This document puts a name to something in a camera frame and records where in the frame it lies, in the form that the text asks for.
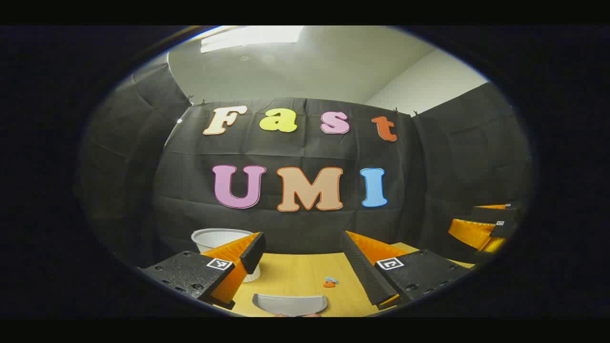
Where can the black backdrop cloth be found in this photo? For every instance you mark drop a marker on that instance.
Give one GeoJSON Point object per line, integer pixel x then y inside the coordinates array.
{"type": "Point", "coordinates": [305, 152]}

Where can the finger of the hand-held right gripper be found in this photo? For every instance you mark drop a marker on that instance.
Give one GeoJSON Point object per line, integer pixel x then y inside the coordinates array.
{"type": "Point", "coordinates": [500, 212]}
{"type": "Point", "coordinates": [476, 233]}

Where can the small grey dustpan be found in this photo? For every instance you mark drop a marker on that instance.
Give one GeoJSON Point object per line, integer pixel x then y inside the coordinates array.
{"type": "Point", "coordinates": [290, 304]}

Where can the white ribbed garbage bin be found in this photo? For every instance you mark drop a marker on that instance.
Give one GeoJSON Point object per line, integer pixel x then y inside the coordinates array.
{"type": "Point", "coordinates": [214, 239]}

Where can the ceiling light panel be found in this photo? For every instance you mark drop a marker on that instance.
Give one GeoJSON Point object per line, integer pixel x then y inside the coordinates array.
{"type": "Point", "coordinates": [252, 37]}

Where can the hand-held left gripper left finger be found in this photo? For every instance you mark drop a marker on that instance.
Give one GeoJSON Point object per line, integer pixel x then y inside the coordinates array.
{"type": "Point", "coordinates": [190, 274]}

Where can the wooden desktop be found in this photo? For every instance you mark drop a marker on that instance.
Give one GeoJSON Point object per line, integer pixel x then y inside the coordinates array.
{"type": "Point", "coordinates": [300, 271]}

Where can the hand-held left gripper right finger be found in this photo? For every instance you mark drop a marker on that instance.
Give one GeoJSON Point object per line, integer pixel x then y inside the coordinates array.
{"type": "Point", "coordinates": [364, 271]}

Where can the blue paper trash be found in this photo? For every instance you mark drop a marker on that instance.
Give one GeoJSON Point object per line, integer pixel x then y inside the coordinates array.
{"type": "Point", "coordinates": [332, 279]}

